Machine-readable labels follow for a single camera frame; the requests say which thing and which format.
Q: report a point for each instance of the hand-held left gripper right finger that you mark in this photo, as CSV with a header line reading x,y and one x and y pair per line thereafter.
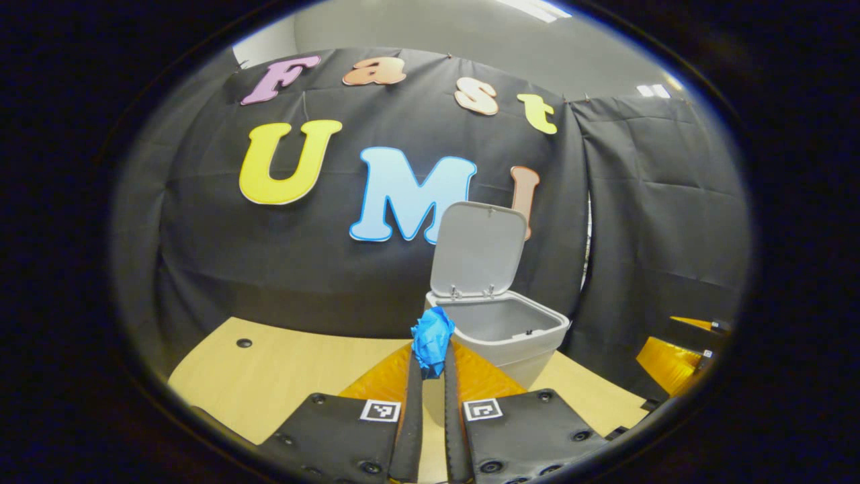
x,y
453,430

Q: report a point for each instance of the white desktop garbage bin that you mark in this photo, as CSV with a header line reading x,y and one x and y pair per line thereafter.
x,y
497,336

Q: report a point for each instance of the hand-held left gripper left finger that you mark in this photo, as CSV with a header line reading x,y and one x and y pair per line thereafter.
x,y
413,430

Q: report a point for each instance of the long ceiling light panel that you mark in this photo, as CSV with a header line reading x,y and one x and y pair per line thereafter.
x,y
534,8

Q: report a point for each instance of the small ceiling light panel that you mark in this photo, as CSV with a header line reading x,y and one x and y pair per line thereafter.
x,y
653,91

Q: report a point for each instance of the wooden desktop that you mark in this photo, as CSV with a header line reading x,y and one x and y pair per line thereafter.
x,y
289,376

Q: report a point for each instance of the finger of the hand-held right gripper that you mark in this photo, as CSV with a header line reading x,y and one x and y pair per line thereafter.
x,y
665,363
705,325

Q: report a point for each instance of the black backdrop cloth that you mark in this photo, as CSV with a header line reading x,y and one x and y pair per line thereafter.
x,y
235,255

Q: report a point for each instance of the blue paper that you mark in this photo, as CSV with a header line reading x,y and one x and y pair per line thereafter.
x,y
432,336

